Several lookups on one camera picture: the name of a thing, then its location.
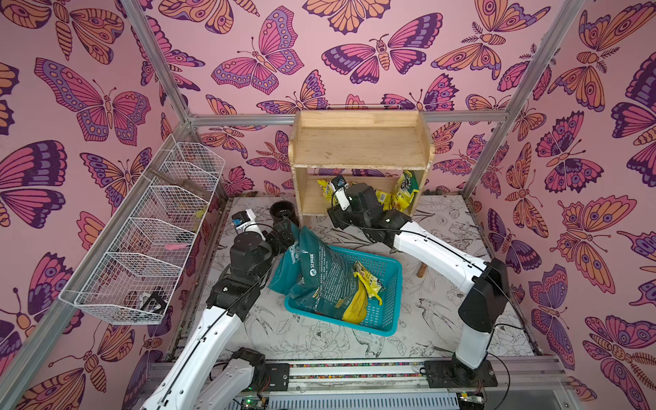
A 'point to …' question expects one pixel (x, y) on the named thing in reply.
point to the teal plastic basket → (384, 319)
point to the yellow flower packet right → (407, 188)
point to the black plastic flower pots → (280, 209)
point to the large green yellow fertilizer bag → (328, 284)
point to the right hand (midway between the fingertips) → (333, 205)
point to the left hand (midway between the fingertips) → (284, 223)
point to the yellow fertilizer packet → (371, 284)
